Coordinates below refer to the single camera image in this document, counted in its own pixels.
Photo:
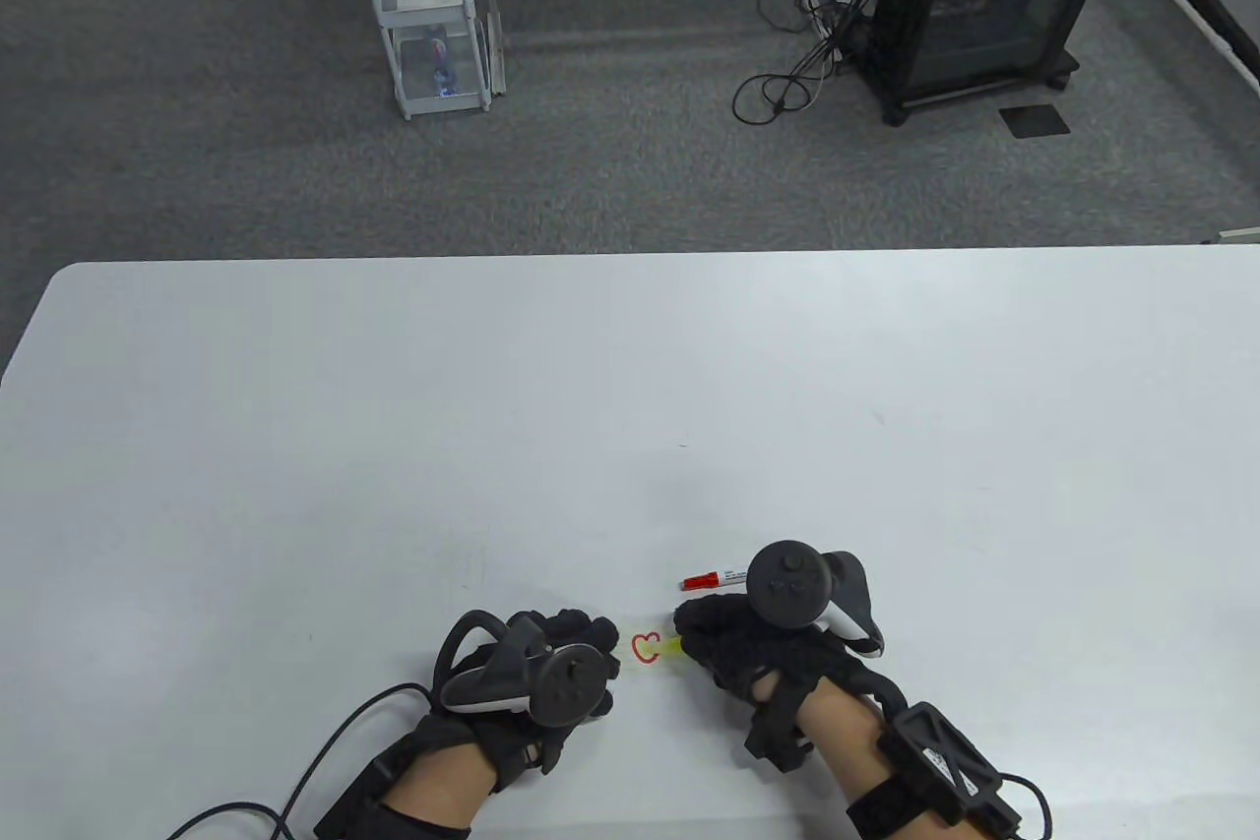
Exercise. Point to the person's left hand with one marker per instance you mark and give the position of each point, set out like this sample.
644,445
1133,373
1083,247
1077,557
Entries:
487,742

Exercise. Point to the person's right hand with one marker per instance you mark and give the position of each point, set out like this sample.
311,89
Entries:
753,658

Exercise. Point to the yellow glitter glue pen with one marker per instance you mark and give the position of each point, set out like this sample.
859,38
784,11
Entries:
671,648

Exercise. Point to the red and white whiteboard marker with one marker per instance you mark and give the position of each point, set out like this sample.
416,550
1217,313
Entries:
709,578

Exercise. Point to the lined paper strip heart outline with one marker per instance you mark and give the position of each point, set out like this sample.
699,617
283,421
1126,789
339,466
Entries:
646,647

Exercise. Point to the person's left forearm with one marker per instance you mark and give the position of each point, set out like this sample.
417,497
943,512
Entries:
443,786

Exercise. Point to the person's right forearm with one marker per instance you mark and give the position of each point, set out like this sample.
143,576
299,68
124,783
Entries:
847,746

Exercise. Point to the black right forearm tracker box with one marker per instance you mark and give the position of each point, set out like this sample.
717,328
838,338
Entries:
940,761

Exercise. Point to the black left forearm sleeve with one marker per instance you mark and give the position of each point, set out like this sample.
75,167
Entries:
384,806

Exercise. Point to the grey white right hand controller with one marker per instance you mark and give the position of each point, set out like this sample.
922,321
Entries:
792,584

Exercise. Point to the dark grey left hand controller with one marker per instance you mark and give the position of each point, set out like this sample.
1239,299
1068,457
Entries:
551,682

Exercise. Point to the black square floor plate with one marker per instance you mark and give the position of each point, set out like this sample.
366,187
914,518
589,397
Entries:
1035,121

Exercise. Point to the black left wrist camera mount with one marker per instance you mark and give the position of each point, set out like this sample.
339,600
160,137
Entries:
527,761

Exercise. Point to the white floor rail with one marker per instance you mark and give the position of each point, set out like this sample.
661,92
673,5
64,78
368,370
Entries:
1181,3

